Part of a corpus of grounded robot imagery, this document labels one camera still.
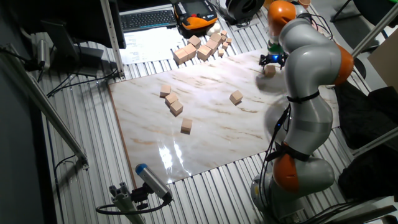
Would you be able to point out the long aluminium frame beam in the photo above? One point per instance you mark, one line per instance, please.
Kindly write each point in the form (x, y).
(46, 107)

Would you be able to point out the pale pink sheet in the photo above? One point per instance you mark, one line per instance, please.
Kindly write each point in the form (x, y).
(318, 23)

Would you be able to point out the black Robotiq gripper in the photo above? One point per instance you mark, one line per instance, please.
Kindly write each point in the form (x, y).
(274, 58)

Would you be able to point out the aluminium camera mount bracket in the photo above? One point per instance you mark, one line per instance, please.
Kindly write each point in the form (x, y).
(122, 199)

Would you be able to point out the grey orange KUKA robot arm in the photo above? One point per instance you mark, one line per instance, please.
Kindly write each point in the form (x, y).
(311, 62)

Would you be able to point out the tiny wooden cube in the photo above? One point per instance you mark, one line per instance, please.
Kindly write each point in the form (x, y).
(220, 52)
(225, 45)
(224, 32)
(223, 38)
(229, 40)

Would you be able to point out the printed white paper sheet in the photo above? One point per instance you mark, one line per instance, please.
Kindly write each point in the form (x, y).
(150, 45)

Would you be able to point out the black padded bag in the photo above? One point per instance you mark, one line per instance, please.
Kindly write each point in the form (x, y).
(370, 177)

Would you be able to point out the large wooden cube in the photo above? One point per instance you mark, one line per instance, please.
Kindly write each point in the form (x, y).
(180, 56)
(204, 52)
(216, 37)
(212, 45)
(194, 41)
(190, 50)

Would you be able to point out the white rounded figurine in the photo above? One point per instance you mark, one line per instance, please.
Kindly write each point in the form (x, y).
(213, 29)

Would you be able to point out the slanted aluminium frame beam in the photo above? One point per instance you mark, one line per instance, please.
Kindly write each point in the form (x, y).
(374, 31)

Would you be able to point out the white marble pattern board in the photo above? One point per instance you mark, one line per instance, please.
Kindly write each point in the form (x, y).
(202, 102)

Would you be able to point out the short aluminium frame beam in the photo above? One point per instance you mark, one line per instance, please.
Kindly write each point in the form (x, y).
(377, 141)

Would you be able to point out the green gripper mounting adapter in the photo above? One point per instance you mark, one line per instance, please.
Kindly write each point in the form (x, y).
(275, 48)

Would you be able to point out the orange paper cup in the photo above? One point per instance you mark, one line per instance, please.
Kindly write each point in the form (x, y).
(304, 2)

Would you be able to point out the black cloth bag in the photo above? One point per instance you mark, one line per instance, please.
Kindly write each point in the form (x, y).
(370, 118)

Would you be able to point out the black computer keyboard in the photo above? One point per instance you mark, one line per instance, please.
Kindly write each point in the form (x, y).
(148, 20)

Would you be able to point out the brown cardboard box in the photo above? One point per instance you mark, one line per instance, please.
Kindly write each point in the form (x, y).
(385, 60)

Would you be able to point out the small silver camera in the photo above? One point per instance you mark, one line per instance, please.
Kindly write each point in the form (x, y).
(43, 54)

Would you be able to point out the aluminium profile post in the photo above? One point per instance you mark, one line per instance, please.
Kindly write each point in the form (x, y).
(112, 37)

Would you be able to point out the silver camera with blue cap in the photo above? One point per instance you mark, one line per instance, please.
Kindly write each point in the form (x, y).
(154, 182)

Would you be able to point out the orange black teach pendant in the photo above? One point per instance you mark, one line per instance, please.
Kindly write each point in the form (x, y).
(195, 15)

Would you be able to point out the medium wooden cube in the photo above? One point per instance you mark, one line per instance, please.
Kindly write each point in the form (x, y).
(171, 99)
(176, 108)
(165, 90)
(236, 97)
(270, 71)
(186, 126)

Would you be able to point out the black round drum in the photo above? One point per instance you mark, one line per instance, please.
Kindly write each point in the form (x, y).
(241, 11)

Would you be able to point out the black office chair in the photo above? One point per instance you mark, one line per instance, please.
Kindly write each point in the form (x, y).
(370, 6)

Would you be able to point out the black computer monitor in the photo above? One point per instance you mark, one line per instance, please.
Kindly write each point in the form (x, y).
(77, 18)

